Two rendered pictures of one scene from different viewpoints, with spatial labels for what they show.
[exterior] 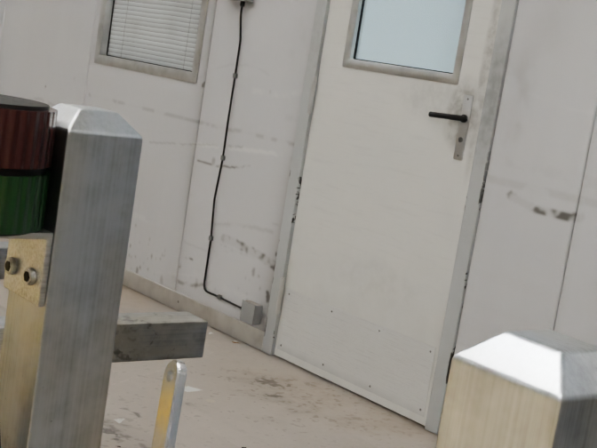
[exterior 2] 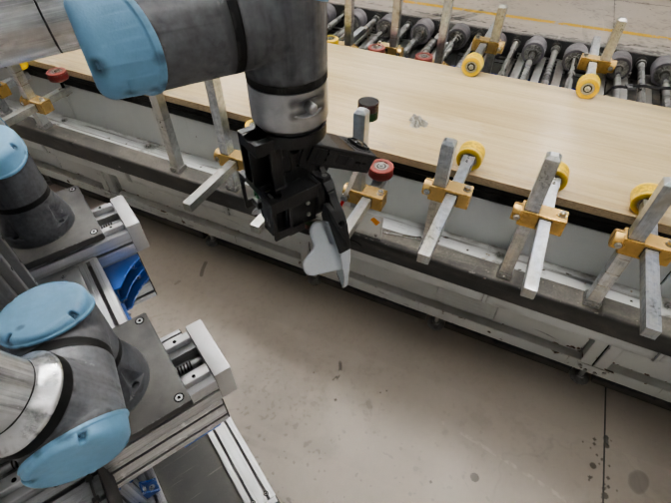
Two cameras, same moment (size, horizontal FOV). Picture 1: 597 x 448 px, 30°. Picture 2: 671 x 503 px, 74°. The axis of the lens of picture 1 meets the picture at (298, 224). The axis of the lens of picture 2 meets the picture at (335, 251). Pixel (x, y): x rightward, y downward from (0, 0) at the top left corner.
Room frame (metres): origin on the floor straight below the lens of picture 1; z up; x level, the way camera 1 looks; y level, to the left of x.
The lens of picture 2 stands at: (1.45, -0.43, 1.74)
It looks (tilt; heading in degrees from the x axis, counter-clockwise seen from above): 46 degrees down; 156
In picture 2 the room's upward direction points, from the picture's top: straight up
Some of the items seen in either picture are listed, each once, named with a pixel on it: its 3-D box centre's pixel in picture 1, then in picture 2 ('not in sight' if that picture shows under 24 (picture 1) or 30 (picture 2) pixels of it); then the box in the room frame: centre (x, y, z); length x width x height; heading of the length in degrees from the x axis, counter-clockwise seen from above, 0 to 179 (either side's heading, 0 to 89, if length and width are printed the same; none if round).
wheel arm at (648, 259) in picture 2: not in sight; (649, 254); (1.09, 0.58, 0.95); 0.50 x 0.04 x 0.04; 130
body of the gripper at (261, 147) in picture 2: not in sight; (289, 172); (1.07, -0.31, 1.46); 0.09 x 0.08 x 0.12; 102
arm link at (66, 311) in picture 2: not in sight; (60, 334); (0.97, -0.64, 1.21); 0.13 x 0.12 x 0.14; 5
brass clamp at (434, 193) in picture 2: not in sight; (446, 192); (0.67, 0.27, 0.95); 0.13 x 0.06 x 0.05; 40
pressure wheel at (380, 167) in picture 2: not in sight; (379, 179); (0.44, 0.19, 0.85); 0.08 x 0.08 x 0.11
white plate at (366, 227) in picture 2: not in sight; (345, 217); (0.46, 0.06, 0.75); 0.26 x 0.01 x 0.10; 40
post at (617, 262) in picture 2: not in sight; (623, 253); (1.04, 0.58, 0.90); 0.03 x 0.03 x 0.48; 40
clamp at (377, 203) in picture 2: not in sight; (364, 195); (0.48, 0.11, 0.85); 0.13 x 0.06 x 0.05; 40
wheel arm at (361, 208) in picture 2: not in sight; (355, 218); (0.56, 0.04, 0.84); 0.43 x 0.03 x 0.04; 130
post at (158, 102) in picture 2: not in sight; (162, 118); (-0.12, -0.40, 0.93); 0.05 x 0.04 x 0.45; 40
